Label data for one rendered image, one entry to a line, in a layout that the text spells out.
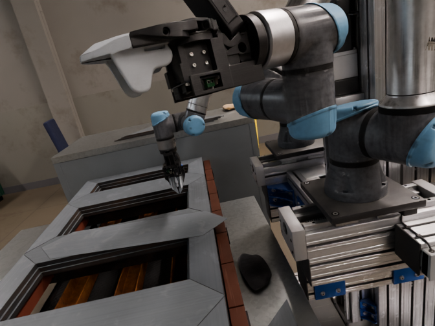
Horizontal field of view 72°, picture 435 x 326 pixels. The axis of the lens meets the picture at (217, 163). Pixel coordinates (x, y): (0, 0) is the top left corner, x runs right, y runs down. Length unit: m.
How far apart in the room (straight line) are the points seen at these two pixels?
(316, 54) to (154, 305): 0.70
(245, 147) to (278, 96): 1.48
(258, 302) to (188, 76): 0.84
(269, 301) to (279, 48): 0.82
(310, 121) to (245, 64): 0.14
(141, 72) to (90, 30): 4.71
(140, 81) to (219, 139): 1.61
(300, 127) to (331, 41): 0.13
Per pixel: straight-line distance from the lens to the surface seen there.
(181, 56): 0.35
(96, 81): 5.03
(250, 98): 0.56
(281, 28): 0.42
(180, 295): 0.86
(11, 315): 1.17
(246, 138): 1.96
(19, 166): 5.81
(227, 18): 0.39
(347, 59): 1.01
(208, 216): 1.18
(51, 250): 1.35
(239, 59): 0.40
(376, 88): 0.97
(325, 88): 0.47
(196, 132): 1.08
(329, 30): 0.48
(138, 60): 0.34
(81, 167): 2.08
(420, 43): 0.66
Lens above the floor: 1.42
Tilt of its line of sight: 19 degrees down
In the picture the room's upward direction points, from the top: 11 degrees counter-clockwise
